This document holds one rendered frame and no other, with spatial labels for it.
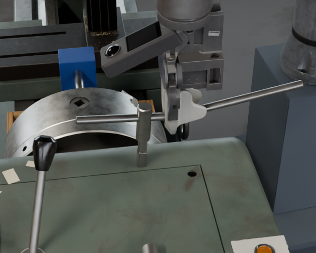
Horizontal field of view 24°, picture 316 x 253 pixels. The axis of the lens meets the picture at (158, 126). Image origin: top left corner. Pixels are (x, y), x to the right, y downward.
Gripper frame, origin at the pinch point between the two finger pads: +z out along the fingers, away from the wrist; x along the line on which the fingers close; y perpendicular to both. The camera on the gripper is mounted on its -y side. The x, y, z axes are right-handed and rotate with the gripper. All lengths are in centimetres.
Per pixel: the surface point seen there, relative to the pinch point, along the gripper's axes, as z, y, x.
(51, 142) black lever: -7.2, -16.9, -9.5
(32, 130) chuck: 12.0, -21.1, 16.2
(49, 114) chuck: 10.3, -17.9, 18.0
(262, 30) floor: 134, 85, 224
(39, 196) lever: -0.5, -19.1, -12.5
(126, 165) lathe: 7.4, -6.3, 0.1
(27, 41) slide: 36, -24, 81
